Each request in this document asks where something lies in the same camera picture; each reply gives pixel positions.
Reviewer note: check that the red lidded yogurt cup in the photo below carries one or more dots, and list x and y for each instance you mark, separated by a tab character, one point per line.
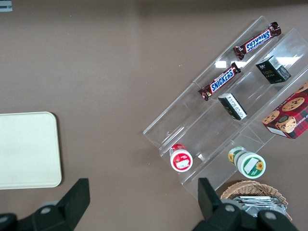
180	160

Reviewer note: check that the Snickers chocolate bar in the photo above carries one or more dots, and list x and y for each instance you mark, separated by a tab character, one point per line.
257	41
220	81

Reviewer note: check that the green sunflower yogurt cup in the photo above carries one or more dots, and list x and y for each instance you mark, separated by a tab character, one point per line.
247	162

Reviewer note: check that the red plaid cookie box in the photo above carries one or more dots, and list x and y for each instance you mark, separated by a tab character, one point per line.
291	113

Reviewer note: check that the grey white striped panel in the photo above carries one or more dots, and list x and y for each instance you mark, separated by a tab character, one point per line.
5	6

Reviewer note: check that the black box with white label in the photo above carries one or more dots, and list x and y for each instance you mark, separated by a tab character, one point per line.
232	106

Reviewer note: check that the clear acrylic tiered display shelf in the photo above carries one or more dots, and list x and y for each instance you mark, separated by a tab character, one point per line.
216	125

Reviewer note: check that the black box with gold print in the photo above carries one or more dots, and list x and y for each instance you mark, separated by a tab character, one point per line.
269	72

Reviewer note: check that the cream rectangular tray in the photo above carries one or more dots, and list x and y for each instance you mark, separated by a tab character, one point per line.
26	149

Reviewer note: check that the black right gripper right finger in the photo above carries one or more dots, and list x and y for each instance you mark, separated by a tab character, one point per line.
211	204

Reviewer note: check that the foil wrapped sandwich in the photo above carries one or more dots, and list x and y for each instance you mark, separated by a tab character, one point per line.
260	204

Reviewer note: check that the woven wicker basket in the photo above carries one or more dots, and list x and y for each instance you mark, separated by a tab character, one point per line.
250	187

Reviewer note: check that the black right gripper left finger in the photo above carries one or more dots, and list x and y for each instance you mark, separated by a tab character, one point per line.
72	199

